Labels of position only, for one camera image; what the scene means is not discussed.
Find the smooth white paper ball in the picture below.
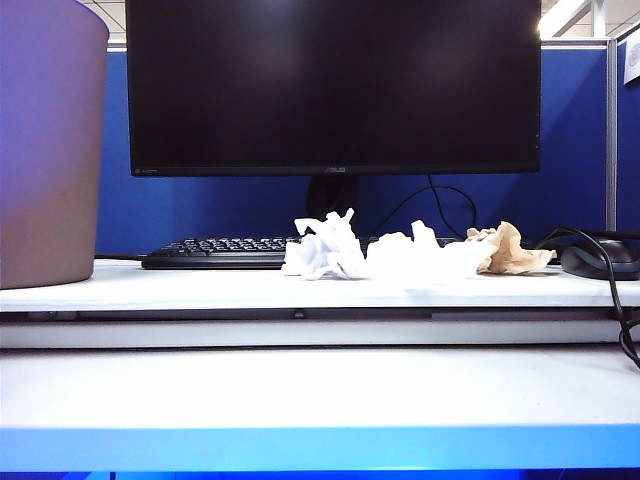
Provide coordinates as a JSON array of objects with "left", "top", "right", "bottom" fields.
[{"left": 366, "top": 219, "right": 484, "bottom": 279}]

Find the brown paper ball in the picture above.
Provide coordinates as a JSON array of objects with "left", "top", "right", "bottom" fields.
[{"left": 466, "top": 220, "right": 558, "bottom": 275}]

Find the black monitor stand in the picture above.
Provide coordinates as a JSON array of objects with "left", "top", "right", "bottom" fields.
[{"left": 305, "top": 174, "right": 359, "bottom": 226}]

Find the black computer keyboard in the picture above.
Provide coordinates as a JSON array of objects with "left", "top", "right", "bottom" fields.
[{"left": 141, "top": 235, "right": 469, "bottom": 270}]

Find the black computer monitor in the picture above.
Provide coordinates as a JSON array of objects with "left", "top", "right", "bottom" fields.
[{"left": 124, "top": 0, "right": 543, "bottom": 178}]

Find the black computer mouse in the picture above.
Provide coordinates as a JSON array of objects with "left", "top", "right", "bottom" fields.
[{"left": 559, "top": 238, "right": 640, "bottom": 280}]

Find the narrow blue partition panel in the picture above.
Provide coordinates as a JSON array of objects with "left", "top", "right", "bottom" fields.
[{"left": 616, "top": 37, "right": 640, "bottom": 234}]

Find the ceiling light panel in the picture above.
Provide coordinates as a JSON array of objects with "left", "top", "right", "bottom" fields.
[{"left": 537, "top": 0, "right": 594, "bottom": 37}]

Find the white paper notice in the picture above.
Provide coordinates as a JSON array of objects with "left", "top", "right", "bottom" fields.
[{"left": 623, "top": 38, "right": 640, "bottom": 85}]

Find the black monitor cable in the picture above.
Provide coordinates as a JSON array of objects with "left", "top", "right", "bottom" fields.
[{"left": 379, "top": 174, "right": 478, "bottom": 240}]

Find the black mouse cable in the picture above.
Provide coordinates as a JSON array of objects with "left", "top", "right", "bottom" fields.
[{"left": 529, "top": 226, "right": 640, "bottom": 370}]

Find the grey partition post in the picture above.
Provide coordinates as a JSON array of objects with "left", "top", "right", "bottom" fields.
[{"left": 605, "top": 37, "right": 619, "bottom": 232}]

